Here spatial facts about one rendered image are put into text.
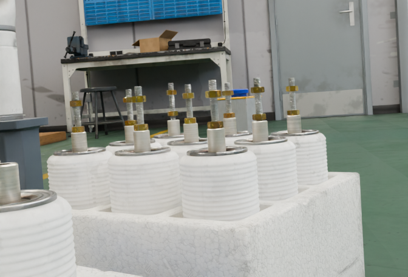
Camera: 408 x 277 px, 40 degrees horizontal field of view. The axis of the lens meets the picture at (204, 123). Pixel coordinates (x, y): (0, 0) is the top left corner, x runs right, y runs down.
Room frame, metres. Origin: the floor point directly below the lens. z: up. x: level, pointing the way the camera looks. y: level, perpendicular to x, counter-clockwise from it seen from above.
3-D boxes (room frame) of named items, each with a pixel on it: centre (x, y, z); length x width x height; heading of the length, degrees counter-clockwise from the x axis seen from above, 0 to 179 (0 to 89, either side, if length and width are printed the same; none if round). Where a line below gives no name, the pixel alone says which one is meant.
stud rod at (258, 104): (0.78, -0.08, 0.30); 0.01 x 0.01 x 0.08
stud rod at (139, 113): (0.75, 0.08, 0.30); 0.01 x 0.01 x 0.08
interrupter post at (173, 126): (1.01, 0.06, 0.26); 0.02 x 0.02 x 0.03
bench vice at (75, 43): (5.41, 1.17, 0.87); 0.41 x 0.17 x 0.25; 172
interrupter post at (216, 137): (0.68, -0.01, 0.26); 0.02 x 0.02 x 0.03
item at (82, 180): (0.81, 0.18, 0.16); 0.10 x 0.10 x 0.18
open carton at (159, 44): (5.73, 0.44, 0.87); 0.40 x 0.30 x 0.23; 68
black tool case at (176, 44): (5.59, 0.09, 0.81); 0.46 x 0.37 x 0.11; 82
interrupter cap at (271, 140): (0.78, -0.08, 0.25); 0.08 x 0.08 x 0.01
